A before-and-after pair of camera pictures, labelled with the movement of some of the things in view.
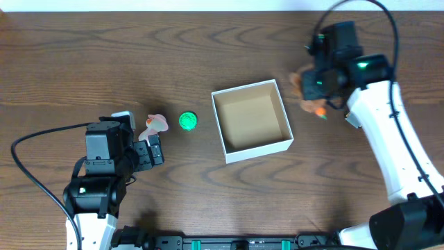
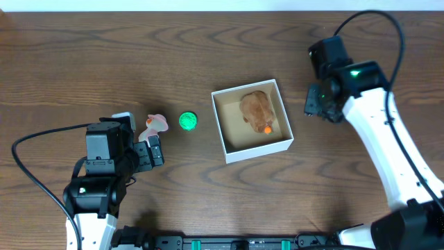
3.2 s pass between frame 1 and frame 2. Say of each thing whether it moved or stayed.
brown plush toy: moved
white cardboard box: stayed
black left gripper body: stayed
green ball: stayed
